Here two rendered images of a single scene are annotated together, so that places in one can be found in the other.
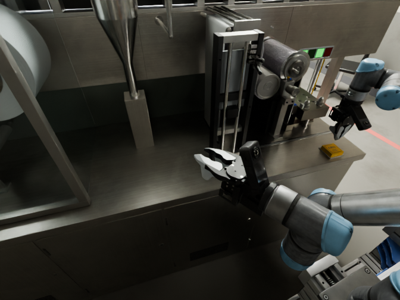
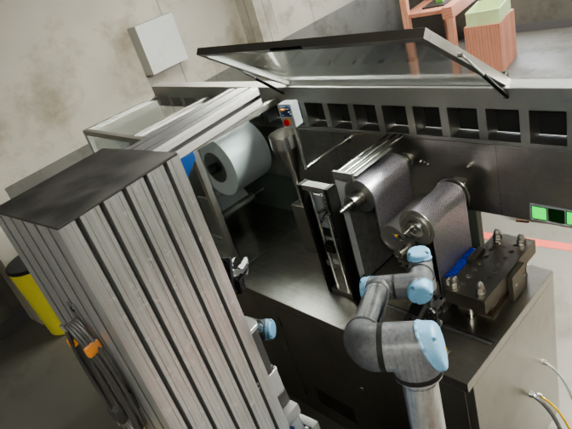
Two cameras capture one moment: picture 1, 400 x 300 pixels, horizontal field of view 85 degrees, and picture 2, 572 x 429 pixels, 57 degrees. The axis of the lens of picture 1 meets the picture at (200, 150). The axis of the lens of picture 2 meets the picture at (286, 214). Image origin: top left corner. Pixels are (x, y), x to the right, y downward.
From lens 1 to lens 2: 1.94 m
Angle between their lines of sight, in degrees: 58
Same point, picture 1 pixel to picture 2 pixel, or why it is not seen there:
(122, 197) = (254, 278)
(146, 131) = (308, 237)
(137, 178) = (275, 271)
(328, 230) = not seen: hidden behind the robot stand
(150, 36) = (343, 150)
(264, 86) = (387, 235)
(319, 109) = (467, 297)
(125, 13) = (279, 148)
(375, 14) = not seen: outside the picture
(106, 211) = not seen: hidden behind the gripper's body
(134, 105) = (297, 210)
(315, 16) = (540, 163)
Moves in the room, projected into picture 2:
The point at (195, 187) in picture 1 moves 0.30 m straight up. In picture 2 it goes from (291, 300) to (271, 245)
